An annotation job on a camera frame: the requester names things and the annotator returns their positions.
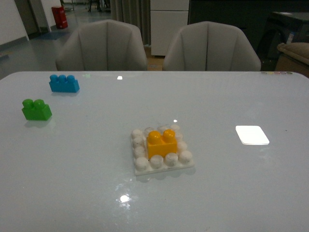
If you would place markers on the brown cushion box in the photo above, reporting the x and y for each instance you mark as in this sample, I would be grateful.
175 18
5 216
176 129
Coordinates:
294 57

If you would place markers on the green toy block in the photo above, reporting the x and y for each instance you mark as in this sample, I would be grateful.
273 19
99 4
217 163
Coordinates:
36 110

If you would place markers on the grey curtain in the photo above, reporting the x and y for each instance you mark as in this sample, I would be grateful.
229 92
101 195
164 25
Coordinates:
135 12

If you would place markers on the dark appliance at right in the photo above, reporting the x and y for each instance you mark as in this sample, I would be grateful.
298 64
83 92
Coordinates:
283 27

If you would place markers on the dark counter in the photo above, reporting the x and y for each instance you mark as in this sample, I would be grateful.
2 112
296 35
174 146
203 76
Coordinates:
248 15

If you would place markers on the blue toy block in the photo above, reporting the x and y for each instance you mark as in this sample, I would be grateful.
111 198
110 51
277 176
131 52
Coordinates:
63 83

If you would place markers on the white studded base plate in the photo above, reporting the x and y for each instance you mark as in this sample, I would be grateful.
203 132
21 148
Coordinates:
172 161

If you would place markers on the left beige chair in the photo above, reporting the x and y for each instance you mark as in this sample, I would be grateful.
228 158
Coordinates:
106 45

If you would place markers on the yellow toy block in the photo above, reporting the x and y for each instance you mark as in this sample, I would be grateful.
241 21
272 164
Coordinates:
161 144

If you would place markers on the right beige chair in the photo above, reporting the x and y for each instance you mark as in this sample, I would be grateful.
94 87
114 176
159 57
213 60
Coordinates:
210 46

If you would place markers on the beige chair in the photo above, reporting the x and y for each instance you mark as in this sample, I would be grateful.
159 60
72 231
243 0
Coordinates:
106 45
210 46

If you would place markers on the white cabinet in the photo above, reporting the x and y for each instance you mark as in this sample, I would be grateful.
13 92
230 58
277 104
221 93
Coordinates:
167 16

